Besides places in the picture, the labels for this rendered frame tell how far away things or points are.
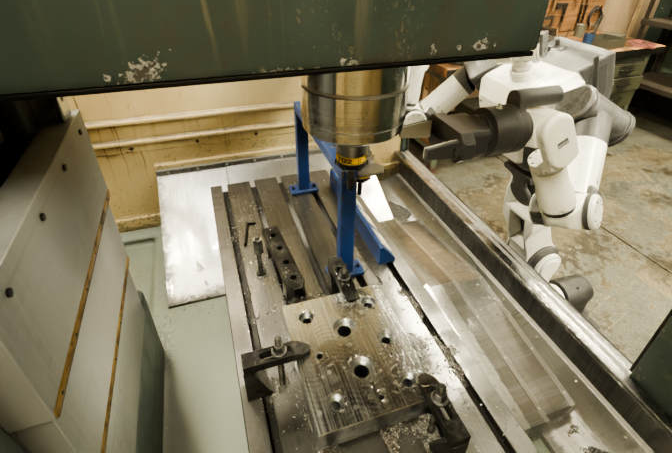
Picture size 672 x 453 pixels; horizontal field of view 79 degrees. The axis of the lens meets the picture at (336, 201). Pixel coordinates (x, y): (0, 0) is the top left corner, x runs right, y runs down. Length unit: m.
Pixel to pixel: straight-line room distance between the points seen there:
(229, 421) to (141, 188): 0.99
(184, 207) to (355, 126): 1.19
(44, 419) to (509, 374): 1.01
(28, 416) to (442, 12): 0.62
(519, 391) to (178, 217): 1.25
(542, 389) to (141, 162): 1.54
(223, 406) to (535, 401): 0.80
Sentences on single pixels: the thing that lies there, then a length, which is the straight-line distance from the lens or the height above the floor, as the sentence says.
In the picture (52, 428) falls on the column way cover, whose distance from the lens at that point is 0.61.
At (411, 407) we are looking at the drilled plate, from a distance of 0.82.
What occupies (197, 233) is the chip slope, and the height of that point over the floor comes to 0.73.
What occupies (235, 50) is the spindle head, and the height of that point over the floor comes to 1.58.
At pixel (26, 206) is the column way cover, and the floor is 1.42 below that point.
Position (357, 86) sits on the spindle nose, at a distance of 0.54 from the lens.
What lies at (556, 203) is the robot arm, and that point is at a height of 1.23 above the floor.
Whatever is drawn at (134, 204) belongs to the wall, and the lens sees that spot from 1.86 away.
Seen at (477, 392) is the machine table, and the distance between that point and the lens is 0.96.
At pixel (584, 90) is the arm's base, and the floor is 1.37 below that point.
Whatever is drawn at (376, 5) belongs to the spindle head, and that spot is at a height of 1.62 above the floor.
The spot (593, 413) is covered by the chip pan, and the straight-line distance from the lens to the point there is 1.34.
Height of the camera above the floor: 1.68
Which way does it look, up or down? 34 degrees down
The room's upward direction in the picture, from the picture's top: 1 degrees clockwise
